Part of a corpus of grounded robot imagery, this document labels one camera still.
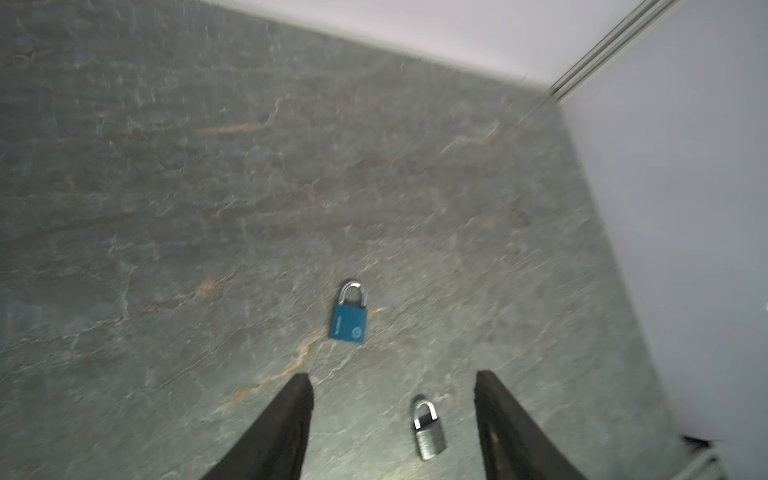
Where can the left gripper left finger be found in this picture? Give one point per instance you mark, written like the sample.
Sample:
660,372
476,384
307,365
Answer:
274,446

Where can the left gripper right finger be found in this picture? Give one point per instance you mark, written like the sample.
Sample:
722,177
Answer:
512,444

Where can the blue padlock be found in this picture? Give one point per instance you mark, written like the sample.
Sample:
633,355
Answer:
349,321

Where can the grey padlock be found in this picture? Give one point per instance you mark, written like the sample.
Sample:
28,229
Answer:
428,430

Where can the aluminium front rail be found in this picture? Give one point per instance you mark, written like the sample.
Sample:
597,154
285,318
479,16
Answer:
705,465

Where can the aluminium frame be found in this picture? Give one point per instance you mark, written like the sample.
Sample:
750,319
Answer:
642,18

